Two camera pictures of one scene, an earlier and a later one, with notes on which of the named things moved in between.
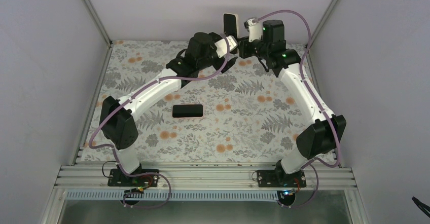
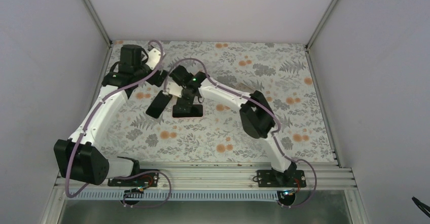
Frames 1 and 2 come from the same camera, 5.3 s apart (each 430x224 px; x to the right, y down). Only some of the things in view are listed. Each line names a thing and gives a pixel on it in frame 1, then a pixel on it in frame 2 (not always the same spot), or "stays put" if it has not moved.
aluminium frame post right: (309, 57) stays put
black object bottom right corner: (424, 208) stays put
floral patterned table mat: (239, 115) stays put
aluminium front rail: (96, 177) stays put
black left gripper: (228, 65) -> (153, 80)
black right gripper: (244, 52) -> (189, 102)
